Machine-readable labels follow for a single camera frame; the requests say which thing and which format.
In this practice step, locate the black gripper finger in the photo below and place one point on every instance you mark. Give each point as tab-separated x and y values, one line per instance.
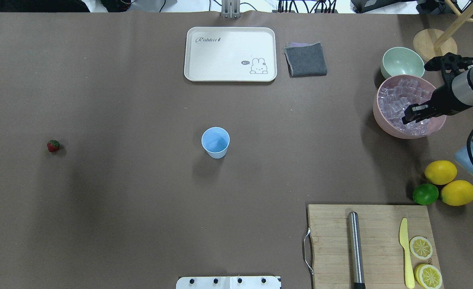
415	111
415	118

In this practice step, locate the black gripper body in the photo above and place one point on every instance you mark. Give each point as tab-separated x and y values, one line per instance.
445	99

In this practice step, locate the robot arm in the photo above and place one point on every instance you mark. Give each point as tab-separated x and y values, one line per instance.
463	88

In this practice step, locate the pink bowl of ice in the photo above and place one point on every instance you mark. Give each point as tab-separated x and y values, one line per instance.
394	96

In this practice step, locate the wooden cup stand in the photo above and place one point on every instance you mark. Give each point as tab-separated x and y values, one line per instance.
432	42

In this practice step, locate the light blue cup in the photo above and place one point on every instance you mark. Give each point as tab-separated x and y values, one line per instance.
215	142

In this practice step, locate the empty green bowl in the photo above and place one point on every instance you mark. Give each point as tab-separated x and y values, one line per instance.
401	61

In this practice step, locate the yellow lemon upper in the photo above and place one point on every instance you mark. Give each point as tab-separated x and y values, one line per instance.
440	172

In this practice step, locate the yellow lemon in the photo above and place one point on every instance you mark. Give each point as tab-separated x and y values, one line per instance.
440	172
457	193

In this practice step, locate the green lime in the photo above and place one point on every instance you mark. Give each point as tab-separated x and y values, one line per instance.
425	194

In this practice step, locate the yellow lemon lower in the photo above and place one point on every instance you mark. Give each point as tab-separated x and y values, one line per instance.
457	193

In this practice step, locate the grey folded cloth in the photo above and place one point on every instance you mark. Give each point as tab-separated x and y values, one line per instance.
305	59

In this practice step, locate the lemon slice lower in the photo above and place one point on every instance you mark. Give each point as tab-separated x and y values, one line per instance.
421	247

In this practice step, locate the bamboo cutting board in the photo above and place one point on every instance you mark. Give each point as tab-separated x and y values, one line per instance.
383	256

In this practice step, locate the lemon half upper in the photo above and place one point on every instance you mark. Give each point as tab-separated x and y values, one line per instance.
428	276

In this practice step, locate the yellow plastic knife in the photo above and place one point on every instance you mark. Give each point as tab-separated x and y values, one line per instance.
404	242

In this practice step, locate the steel muddler black tip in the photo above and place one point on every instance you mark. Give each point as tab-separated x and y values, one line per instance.
356	253

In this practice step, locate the cream rabbit tray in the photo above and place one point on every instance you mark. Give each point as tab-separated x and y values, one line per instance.
230	54

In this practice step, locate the red strawberry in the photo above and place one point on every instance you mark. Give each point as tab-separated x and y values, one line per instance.
53	146

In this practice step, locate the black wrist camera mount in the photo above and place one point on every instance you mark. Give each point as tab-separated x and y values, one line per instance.
449	65

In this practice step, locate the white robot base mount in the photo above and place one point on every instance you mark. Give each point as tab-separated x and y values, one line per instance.
229	282

